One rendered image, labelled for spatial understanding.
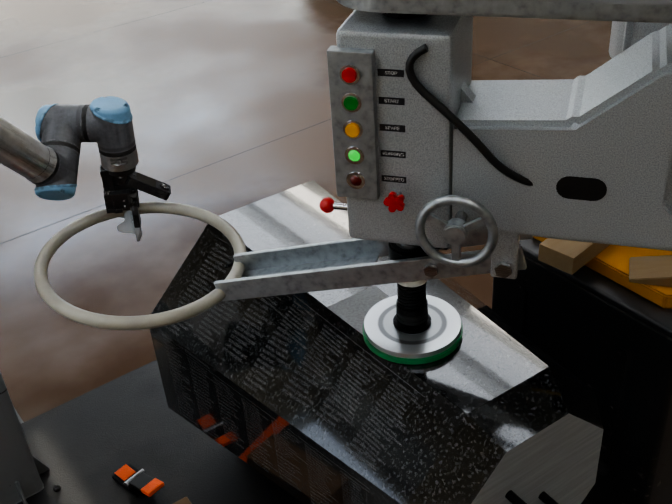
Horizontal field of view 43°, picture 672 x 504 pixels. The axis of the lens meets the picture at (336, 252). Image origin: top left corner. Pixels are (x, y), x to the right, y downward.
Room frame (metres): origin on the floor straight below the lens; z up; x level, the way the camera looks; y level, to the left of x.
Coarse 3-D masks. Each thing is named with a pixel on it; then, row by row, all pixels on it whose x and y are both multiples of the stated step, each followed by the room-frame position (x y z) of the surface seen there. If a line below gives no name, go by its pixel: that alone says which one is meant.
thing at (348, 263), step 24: (360, 240) 1.55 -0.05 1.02; (480, 240) 1.46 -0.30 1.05; (264, 264) 1.62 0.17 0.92; (288, 264) 1.60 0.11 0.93; (312, 264) 1.58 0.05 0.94; (336, 264) 1.55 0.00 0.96; (360, 264) 1.44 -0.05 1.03; (384, 264) 1.41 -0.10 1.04; (408, 264) 1.40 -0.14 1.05; (432, 264) 1.38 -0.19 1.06; (480, 264) 1.35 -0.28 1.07; (504, 264) 1.30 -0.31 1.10; (216, 288) 1.55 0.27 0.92; (240, 288) 1.53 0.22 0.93; (264, 288) 1.51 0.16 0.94; (288, 288) 1.49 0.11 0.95; (312, 288) 1.47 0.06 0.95; (336, 288) 1.45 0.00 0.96
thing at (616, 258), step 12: (540, 240) 1.89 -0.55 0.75; (612, 252) 1.77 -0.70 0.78; (624, 252) 1.76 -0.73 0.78; (636, 252) 1.76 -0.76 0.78; (648, 252) 1.75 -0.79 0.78; (660, 252) 1.75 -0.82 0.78; (588, 264) 1.76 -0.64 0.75; (600, 264) 1.73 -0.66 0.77; (612, 264) 1.71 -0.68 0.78; (624, 264) 1.71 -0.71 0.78; (612, 276) 1.70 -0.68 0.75; (624, 276) 1.67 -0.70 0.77; (636, 288) 1.64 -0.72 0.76; (648, 288) 1.61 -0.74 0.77; (660, 288) 1.60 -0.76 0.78; (660, 300) 1.58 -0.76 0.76
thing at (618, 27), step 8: (616, 24) 1.88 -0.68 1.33; (624, 24) 1.84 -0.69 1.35; (640, 24) 1.80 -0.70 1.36; (648, 24) 1.78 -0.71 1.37; (656, 24) 1.77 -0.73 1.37; (664, 24) 1.75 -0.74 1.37; (616, 32) 1.88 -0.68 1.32; (640, 32) 1.80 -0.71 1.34; (648, 32) 1.78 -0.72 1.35; (616, 40) 1.87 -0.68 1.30; (632, 40) 1.81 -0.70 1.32; (616, 48) 1.87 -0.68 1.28
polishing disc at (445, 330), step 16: (384, 304) 1.53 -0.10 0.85; (432, 304) 1.52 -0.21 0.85; (448, 304) 1.51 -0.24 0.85; (368, 320) 1.48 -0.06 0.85; (384, 320) 1.47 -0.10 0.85; (432, 320) 1.46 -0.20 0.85; (448, 320) 1.45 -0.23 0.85; (368, 336) 1.42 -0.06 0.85; (384, 336) 1.42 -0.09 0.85; (400, 336) 1.41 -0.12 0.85; (416, 336) 1.41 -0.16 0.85; (432, 336) 1.40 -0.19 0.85; (448, 336) 1.40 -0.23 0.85; (384, 352) 1.38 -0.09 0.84; (400, 352) 1.36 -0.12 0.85; (416, 352) 1.36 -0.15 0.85; (432, 352) 1.36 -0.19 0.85
